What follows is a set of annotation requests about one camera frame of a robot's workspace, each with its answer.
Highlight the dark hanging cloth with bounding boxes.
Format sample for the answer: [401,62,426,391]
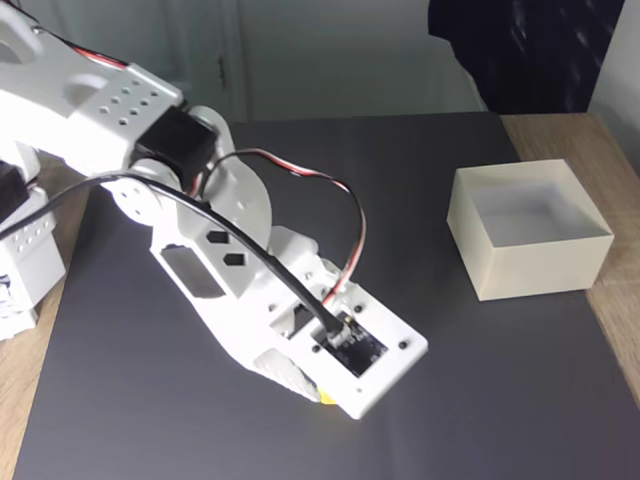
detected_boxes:
[427,0,627,116]

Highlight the pale green panel door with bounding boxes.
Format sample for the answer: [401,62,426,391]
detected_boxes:
[29,0,254,127]

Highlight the dark grey table mat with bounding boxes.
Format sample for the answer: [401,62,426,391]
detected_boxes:
[12,111,640,480]

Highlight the red white black servo wire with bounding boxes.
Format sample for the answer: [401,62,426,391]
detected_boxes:
[191,146,370,307]

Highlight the white open box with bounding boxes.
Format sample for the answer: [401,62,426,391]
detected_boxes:
[445,158,616,303]

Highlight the black camera cable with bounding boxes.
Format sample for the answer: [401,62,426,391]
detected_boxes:
[0,171,352,347]

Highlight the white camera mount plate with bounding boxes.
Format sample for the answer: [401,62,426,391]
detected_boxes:
[288,281,430,421]

